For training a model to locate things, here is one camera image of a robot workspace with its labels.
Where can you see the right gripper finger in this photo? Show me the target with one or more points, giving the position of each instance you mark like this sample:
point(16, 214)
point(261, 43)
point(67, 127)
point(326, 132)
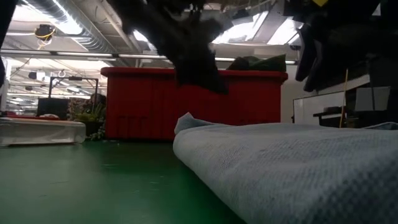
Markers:
point(315, 71)
point(304, 53)

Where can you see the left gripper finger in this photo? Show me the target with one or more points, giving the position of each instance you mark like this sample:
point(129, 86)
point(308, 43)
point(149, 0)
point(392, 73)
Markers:
point(199, 74)

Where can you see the dark green garment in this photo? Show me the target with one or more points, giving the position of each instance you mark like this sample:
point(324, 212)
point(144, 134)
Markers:
point(267, 64)

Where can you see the light blue denim jeans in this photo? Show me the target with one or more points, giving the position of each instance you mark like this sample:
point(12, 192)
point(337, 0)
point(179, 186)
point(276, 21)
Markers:
point(295, 174)

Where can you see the red plastic laundry bin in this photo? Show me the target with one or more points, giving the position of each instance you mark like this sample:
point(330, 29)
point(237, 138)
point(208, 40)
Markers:
point(140, 102)

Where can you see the red background bin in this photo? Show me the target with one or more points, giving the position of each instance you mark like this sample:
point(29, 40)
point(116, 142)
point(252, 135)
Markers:
point(18, 117)

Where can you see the grey boxes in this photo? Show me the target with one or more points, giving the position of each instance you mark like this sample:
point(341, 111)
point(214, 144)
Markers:
point(373, 98)

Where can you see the LED light bar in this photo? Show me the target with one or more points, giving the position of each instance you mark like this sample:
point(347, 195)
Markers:
point(84, 54)

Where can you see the black ceiling device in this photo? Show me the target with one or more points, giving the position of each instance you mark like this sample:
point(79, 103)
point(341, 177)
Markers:
point(45, 31)

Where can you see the black background stand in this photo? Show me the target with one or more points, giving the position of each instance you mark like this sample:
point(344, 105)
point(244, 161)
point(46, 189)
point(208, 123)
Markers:
point(50, 90)

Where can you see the black monitor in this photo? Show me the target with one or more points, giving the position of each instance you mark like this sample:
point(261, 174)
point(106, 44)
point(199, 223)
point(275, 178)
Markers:
point(53, 108)

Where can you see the green table mat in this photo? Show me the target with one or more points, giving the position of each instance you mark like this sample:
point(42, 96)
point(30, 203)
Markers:
point(93, 186)

